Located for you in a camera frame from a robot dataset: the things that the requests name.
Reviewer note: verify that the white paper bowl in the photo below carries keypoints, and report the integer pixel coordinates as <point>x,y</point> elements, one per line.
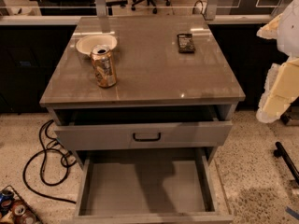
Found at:
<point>86,43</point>

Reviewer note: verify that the gold soda can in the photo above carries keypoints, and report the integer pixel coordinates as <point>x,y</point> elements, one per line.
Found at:
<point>103,66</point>

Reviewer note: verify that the blue floor tape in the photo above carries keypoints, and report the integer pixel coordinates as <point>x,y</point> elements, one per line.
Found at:
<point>292,212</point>

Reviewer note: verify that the grey open middle drawer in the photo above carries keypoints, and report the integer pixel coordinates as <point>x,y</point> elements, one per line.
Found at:
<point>148,186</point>

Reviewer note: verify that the wire basket of cans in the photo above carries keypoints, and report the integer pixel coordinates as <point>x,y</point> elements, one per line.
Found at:
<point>14,209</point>

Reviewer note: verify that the grey top drawer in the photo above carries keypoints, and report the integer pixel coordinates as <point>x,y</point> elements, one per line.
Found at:
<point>112,128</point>

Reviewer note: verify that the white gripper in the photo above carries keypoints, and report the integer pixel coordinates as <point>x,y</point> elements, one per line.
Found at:
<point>290,32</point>

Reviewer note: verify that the black drawer handle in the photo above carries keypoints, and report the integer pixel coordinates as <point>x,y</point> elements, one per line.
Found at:
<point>146,137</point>

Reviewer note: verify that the black floor bar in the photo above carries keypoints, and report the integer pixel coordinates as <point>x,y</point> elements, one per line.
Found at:
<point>280,152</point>

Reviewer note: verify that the grey drawer cabinet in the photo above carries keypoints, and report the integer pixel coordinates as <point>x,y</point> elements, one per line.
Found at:
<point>150,71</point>

